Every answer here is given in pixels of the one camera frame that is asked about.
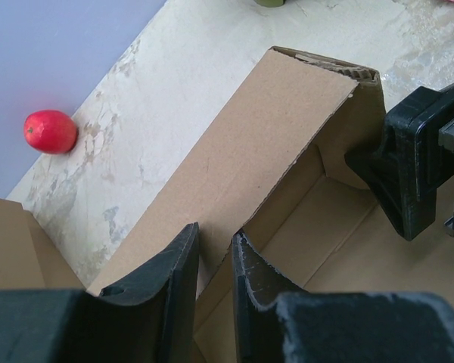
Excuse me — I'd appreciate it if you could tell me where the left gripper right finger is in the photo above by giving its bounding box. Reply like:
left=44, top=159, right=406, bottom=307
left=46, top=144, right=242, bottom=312
left=232, top=231, right=454, bottom=362

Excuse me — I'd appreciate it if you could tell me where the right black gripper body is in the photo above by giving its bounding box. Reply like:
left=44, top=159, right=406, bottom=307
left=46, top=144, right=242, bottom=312
left=345, top=83, right=454, bottom=240

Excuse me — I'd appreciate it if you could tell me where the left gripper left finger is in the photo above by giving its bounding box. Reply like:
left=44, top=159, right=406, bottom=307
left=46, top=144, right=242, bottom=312
left=0, top=223, right=199, bottom=362

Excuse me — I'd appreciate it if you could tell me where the brown cardboard box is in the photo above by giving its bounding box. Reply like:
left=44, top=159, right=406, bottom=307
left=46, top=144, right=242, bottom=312
left=90, top=47, right=454, bottom=362
left=0, top=199, right=84, bottom=290

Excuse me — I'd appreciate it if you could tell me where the closed brown cardboard box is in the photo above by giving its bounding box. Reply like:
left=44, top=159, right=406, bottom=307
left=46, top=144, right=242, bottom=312
left=0, top=199, right=84, bottom=290

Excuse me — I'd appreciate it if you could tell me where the red apple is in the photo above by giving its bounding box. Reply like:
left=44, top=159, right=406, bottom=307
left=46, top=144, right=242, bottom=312
left=23, top=110, right=79, bottom=154

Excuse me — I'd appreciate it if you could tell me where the olive green plastic tub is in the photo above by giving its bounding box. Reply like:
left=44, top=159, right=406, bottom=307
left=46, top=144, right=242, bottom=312
left=255, top=0, right=285, bottom=8

